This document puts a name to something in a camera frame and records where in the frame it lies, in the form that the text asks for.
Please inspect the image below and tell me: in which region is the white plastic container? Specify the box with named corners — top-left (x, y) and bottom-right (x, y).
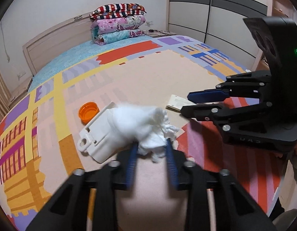
top-left (76, 102), bottom-right (135, 164)

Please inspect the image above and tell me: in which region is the wooden headboard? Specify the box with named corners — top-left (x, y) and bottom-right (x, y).
top-left (23, 13), bottom-right (91, 75)

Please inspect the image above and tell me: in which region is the orange bottle cap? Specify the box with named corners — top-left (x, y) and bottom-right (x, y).
top-left (78, 102), bottom-right (99, 125)

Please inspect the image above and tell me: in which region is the striped folded quilt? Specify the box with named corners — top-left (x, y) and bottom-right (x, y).
top-left (90, 3), bottom-right (146, 21)

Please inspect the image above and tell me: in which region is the wooden nightstand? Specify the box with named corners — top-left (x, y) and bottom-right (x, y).
top-left (8, 76), bottom-right (33, 109)
top-left (144, 29), bottom-right (177, 38)

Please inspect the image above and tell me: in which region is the beige curtain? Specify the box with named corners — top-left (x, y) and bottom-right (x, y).
top-left (0, 73), bottom-right (11, 121)

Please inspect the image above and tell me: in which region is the wardrobe with grey stripe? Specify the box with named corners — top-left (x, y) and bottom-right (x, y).
top-left (168, 0), bottom-right (272, 70)

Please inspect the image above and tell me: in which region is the teal folded quilt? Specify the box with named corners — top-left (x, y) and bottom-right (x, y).
top-left (91, 29), bottom-right (145, 45)

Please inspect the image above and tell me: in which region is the white tissue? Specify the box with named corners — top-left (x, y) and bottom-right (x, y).
top-left (114, 104), bottom-right (179, 163)

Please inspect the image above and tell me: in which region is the colourful patterned foam mat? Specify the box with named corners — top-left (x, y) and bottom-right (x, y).
top-left (0, 35), bottom-right (282, 230)

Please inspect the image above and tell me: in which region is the left wooden nightstand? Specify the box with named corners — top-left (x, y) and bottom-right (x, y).
top-left (8, 76), bottom-right (33, 109)

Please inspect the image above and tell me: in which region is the pink floral folded quilt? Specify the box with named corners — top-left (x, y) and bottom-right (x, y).
top-left (90, 15), bottom-right (146, 36)

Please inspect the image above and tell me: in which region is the wooden bookshelf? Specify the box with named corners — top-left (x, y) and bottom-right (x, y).
top-left (251, 0), bottom-right (297, 71)

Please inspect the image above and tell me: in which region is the right wooden nightstand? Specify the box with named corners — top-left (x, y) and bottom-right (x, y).
top-left (144, 29), bottom-right (177, 38)

